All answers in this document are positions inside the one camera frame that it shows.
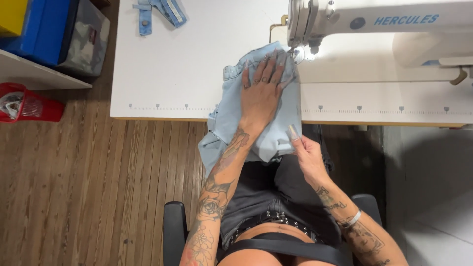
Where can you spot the person's right hand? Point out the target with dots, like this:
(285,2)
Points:
(310,159)

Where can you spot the person's left hand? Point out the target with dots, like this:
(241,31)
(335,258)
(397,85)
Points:
(260,99)

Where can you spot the light blue denim garment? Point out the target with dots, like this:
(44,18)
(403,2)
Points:
(229,122)

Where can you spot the black denim shorts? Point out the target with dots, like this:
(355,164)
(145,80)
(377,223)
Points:
(273,188)

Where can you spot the black studded belt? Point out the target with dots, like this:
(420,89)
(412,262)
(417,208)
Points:
(281,218)

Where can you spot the black crop top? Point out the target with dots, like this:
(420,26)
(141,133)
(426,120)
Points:
(288,245)

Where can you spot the denim waistband strip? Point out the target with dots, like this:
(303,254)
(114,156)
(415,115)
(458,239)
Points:
(172,11)

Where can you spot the denim strip with button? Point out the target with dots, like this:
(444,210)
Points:
(145,18)

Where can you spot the white industrial sewing machine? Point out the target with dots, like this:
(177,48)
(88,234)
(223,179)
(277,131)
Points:
(388,22)

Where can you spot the black office chair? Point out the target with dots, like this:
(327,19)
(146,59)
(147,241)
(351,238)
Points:
(174,232)

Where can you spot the clear grey storage bin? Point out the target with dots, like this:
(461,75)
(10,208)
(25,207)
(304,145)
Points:
(85,38)

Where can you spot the red plastic basket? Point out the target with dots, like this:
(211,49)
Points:
(35,107)

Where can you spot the white shelf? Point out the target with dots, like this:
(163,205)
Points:
(33,74)

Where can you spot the blue storage box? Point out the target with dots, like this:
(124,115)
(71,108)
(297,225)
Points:
(40,29)

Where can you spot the yellow box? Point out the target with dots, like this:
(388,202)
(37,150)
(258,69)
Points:
(11,16)

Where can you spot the brass machine bracket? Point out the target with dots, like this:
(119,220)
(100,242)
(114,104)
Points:
(278,25)

